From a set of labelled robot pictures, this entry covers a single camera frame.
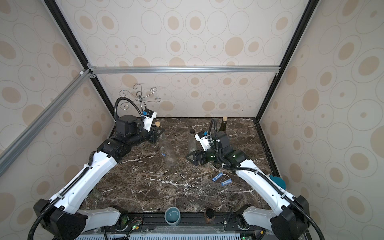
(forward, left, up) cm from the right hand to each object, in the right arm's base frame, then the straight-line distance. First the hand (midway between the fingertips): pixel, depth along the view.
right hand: (197, 153), depth 74 cm
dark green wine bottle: (+15, -13, +4) cm, 20 cm away
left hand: (+7, +15, +11) cm, 20 cm away
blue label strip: (0, -14, -22) cm, 26 cm away
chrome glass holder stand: (+29, +35, +13) cm, 48 cm away
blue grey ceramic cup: (-24, +12, -22) cm, 34 cm away
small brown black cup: (-25, -7, -13) cm, 29 cm away
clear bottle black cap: (+22, +4, -23) cm, 32 cm away
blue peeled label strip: (-5, -17, -23) cm, 29 cm away
